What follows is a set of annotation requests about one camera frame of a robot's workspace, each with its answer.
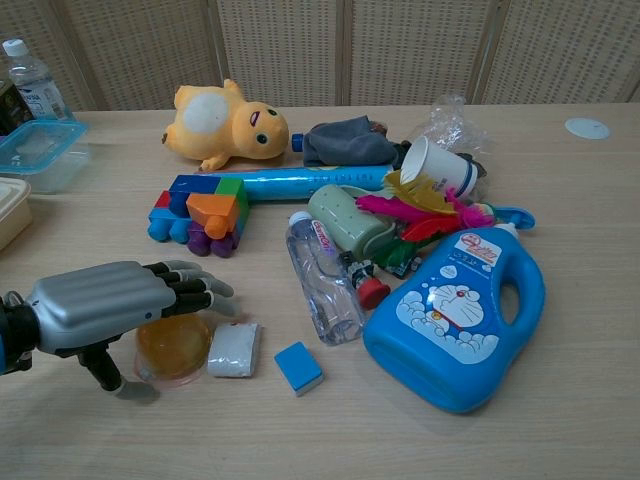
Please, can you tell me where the blue detergent bottle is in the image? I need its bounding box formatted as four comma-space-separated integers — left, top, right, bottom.
362, 204, 547, 415

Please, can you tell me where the small circuit board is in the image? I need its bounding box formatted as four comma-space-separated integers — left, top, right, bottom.
383, 252, 424, 280

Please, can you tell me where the blue cylindrical tube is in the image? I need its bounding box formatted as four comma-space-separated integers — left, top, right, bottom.
193, 165, 397, 202

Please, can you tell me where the white wrapped tissue pack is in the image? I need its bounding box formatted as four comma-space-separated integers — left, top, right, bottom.
206, 322, 263, 379

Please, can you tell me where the grey cloth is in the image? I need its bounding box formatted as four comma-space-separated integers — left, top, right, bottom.
301, 114, 414, 170

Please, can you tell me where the blue mahjong tile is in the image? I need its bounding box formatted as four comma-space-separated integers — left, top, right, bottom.
273, 341, 325, 398

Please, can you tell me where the crumpled clear plastic bag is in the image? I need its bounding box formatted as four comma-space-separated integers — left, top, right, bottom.
412, 94, 492, 157

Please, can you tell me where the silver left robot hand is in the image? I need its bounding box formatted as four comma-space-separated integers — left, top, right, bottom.
24, 259, 236, 404

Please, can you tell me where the dark box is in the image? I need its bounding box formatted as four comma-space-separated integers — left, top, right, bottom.
0, 79, 35, 136

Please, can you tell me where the yellow plush toy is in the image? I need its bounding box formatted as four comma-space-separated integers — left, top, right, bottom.
160, 78, 291, 172

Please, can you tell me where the white paper cup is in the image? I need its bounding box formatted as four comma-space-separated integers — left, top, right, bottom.
400, 135, 483, 197

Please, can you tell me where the water bottle with white cap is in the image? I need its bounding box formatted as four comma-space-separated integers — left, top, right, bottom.
2, 38, 75, 123

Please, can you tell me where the colourful feather shuttlecock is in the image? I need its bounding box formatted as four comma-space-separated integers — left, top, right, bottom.
355, 169, 496, 268

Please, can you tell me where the beige plastic box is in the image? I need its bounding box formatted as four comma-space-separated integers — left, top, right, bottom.
0, 176, 34, 253

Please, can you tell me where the colourful building block stack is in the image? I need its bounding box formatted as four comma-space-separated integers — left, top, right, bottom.
147, 174, 254, 259

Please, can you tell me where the red emergency stop button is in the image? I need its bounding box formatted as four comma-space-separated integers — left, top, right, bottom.
349, 261, 391, 311

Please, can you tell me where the orange translucent plastic bowl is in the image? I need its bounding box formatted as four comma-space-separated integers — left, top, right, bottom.
133, 313, 213, 385

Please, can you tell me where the clear blue food container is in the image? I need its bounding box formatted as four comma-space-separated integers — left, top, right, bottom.
0, 118, 92, 195

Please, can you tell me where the clear plastic water bottle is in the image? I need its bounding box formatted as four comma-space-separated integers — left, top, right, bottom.
285, 210, 367, 347

